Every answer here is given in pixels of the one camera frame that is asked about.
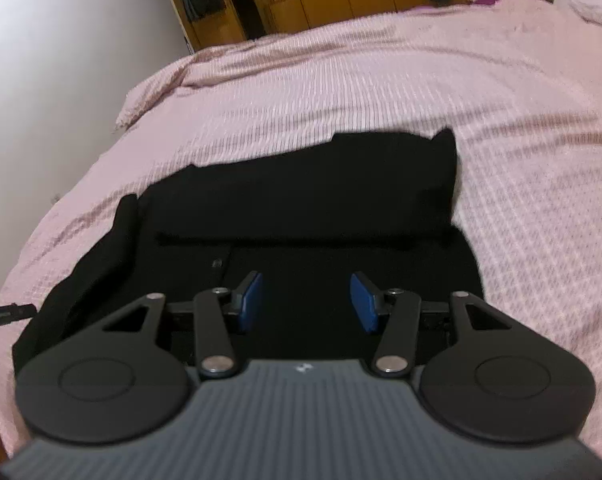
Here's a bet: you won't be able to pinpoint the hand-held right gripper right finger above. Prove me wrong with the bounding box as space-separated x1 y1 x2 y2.
349 271 506 378

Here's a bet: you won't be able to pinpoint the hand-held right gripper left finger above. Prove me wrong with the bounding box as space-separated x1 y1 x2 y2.
101 270 264 378

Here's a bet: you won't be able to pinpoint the black pants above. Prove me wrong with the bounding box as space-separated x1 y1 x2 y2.
12 127 484 377

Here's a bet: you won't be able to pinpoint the pink checked blanket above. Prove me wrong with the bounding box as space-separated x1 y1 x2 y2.
0 0 602 461

